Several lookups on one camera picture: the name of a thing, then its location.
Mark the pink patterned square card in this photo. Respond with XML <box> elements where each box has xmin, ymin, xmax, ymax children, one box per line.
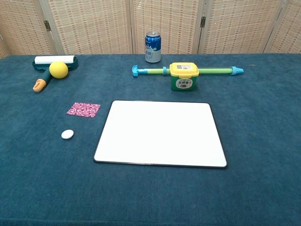
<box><xmin>66</xmin><ymin>102</ymin><xmax>101</xmax><ymax>118</ymax></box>

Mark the small white oval pebble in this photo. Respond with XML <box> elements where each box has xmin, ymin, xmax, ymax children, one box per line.
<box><xmin>61</xmin><ymin>129</ymin><xmax>75</xmax><ymax>140</ymax></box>

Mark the white rectangular board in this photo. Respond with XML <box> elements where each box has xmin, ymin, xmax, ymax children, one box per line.
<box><xmin>93</xmin><ymin>100</ymin><xmax>228</xmax><ymax>169</ymax></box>

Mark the green blue toy water pump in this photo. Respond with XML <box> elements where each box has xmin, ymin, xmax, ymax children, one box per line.
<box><xmin>132</xmin><ymin>65</ymin><xmax>245</xmax><ymax>77</ymax></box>

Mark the green tub yellow lid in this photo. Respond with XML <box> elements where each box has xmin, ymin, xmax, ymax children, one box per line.
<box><xmin>169</xmin><ymin>62</ymin><xmax>200</xmax><ymax>91</ymax></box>

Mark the blue white drink can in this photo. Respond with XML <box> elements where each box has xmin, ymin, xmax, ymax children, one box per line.
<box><xmin>144</xmin><ymin>31</ymin><xmax>162</xmax><ymax>64</ymax></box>

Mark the woven folding screen panel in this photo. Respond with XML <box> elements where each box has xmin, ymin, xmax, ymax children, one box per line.
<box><xmin>198</xmin><ymin>0</ymin><xmax>289</xmax><ymax>54</ymax></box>
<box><xmin>0</xmin><ymin>0</ymin><xmax>53</xmax><ymax>59</ymax></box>
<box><xmin>40</xmin><ymin>0</ymin><xmax>134</xmax><ymax>55</ymax></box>
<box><xmin>263</xmin><ymin>0</ymin><xmax>301</xmax><ymax>54</ymax></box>
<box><xmin>129</xmin><ymin>0</ymin><xmax>207</xmax><ymax>55</ymax></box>

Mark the yellow foam ball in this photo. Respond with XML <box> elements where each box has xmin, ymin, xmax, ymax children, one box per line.
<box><xmin>49</xmin><ymin>61</ymin><xmax>69</xmax><ymax>79</ymax></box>

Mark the green handled lint roller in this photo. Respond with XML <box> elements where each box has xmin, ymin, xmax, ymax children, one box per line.
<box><xmin>32</xmin><ymin>55</ymin><xmax>79</xmax><ymax>93</ymax></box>

